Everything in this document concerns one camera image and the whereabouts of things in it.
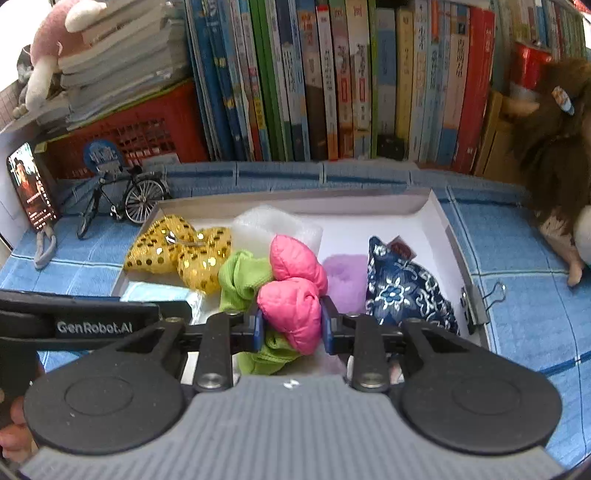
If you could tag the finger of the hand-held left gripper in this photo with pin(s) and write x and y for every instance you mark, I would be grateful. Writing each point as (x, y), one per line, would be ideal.
(175, 311)

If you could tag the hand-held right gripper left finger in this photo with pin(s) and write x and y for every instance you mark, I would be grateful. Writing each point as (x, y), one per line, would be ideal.
(258, 330)

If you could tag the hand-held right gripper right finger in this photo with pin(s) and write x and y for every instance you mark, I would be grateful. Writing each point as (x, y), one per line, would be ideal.
(325, 323)

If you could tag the blue face mask pack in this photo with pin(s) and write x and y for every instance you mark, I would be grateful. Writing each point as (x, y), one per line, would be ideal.
(152, 293)

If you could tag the pink and green plush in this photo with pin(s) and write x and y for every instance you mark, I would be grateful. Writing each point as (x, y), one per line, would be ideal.
(291, 300)

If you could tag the purple plush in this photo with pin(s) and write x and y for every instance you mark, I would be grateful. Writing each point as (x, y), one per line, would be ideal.
(346, 277)

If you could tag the gold sequin heart plush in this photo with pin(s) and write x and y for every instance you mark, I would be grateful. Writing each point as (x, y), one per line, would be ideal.
(194, 254)

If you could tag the navy floral fabric pouch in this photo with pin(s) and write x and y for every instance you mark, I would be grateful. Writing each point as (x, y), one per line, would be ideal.
(401, 290)

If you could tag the white foam block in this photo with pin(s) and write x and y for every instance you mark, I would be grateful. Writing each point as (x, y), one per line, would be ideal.
(277, 228)

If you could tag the white cardboard box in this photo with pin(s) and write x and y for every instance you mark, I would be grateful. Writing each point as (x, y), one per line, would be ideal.
(351, 217)

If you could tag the person's left hand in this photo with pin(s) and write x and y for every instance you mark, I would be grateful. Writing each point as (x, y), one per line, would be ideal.
(16, 438)

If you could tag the miniature black bicycle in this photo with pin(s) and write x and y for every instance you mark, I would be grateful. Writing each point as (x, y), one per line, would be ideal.
(138, 198)

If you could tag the black smartphone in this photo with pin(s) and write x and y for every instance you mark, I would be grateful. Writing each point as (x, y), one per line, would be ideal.
(32, 187)

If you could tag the black binder clip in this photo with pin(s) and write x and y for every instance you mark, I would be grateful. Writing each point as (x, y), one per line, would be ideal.
(480, 300)

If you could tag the blue round sign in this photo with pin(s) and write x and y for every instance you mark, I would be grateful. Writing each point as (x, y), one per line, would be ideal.
(104, 157)

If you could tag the red plastic basket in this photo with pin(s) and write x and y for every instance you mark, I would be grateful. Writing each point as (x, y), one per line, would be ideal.
(152, 127)

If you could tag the blue checked tablecloth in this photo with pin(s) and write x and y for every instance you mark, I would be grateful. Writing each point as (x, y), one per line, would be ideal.
(531, 300)

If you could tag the row of books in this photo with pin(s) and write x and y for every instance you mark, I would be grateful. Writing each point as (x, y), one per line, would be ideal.
(346, 78)

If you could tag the stack of books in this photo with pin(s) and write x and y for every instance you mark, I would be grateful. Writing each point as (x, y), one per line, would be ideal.
(124, 55)

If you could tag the pink and white plush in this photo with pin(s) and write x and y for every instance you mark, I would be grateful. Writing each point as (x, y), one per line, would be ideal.
(51, 50)

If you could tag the brown monkey plush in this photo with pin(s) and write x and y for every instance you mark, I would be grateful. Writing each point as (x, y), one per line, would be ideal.
(554, 147)

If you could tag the red can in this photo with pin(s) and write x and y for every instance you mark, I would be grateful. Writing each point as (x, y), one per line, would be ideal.
(531, 69)

